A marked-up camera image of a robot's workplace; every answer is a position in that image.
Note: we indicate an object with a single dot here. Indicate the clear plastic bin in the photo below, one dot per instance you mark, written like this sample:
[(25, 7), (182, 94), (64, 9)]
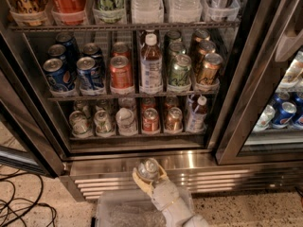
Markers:
[(132, 208)]

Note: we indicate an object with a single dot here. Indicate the open fridge door left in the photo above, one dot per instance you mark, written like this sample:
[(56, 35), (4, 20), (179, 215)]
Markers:
[(35, 153)]

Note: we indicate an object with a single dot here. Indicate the yellow LaCroix can top shelf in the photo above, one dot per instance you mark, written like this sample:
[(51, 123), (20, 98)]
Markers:
[(31, 12)]

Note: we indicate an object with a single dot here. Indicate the rear left Pepsi can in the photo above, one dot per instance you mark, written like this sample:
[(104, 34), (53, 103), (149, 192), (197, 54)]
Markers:
[(59, 51)]

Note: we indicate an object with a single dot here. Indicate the red soda can bottom shelf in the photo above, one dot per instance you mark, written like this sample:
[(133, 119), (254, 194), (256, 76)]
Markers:
[(150, 120)]

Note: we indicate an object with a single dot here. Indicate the Coca-Cola can top shelf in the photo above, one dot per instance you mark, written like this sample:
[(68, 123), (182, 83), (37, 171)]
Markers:
[(69, 12)]

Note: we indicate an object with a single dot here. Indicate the tea bottle white cap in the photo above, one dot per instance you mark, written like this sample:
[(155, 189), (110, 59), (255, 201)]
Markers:
[(151, 65)]

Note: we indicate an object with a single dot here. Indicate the Pepsi can behind glass door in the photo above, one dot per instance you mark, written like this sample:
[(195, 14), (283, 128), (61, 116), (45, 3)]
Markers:
[(284, 113)]

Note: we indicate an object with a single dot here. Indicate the glass fridge door right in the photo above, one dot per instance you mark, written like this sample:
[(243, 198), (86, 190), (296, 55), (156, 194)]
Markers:
[(275, 77)]

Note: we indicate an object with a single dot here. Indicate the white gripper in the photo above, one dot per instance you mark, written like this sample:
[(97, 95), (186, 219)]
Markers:
[(164, 191)]

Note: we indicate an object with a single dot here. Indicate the rear orange soda can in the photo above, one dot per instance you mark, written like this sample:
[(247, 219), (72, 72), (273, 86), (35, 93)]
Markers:
[(121, 49)]

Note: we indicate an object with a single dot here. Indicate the green LaCroix can front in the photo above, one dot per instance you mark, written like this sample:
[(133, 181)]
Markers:
[(179, 73)]

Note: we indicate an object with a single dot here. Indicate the gold can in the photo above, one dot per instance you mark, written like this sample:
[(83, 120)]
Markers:
[(204, 47), (210, 68)]

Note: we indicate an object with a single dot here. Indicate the copper can bottom shelf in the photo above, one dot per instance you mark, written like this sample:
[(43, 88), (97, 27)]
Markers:
[(173, 120)]

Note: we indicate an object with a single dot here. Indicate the gold can front right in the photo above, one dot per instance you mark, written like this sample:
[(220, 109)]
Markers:
[(210, 68)]

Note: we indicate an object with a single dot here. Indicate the stainless steel fridge body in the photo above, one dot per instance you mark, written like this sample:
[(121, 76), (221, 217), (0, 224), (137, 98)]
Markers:
[(208, 92)]

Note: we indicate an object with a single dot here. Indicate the front left Pepsi can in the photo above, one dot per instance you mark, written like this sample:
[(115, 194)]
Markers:
[(58, 77)]

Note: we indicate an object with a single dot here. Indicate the white can behind glass door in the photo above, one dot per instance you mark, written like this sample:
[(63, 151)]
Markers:
[(265, 118)]

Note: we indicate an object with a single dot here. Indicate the middle green can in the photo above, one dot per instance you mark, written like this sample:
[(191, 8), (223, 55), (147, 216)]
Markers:
[(174, 49)]

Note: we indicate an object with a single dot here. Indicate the green LaCroix can top shelf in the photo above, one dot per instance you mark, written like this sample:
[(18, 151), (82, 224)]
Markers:
[(109, 11)]

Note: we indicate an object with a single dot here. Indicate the middle gold can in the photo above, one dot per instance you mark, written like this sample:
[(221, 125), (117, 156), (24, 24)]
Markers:
[(204, 47)]

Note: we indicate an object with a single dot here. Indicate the silver can top shelf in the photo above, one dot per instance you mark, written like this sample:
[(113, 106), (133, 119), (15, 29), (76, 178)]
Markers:
[(222, 10)]

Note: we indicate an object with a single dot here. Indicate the orange soda can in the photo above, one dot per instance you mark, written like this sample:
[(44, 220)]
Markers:
[(121, 73), (121, 49)]

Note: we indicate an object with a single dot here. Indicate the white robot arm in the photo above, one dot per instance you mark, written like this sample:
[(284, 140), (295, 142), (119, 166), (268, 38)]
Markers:
[(178, 214)]

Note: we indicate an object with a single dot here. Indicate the orange soda can front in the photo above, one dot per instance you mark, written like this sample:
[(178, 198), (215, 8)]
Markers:
[(121, 73)]

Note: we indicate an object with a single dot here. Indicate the tea bottle bottom shelf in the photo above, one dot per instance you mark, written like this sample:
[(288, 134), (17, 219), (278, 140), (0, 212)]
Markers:
[(196, 111)]

